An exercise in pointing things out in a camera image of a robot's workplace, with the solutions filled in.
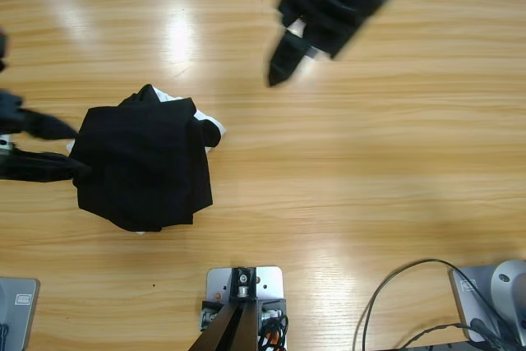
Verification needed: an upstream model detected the black polo shirt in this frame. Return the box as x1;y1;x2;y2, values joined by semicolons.
69;83;227;233

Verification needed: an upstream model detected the white cloth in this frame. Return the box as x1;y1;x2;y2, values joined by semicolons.
65;85;229;237

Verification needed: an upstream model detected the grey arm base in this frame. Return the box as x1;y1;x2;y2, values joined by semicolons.
448;259;526;344
0;277;41;351

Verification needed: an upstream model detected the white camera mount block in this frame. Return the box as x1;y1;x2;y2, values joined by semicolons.
199;266;288;346

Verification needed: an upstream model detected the thin black looped cable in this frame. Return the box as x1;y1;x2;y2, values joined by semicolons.
352;258;519;351

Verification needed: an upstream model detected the dark camera post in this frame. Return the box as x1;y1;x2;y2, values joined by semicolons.
192;267;259;351

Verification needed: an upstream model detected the orange and black cable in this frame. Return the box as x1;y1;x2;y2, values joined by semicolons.
257;312;291;351

